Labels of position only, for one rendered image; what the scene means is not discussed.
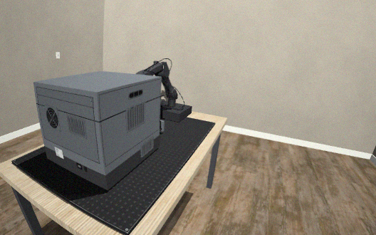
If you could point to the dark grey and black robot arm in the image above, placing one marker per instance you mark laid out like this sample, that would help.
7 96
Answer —
164 72

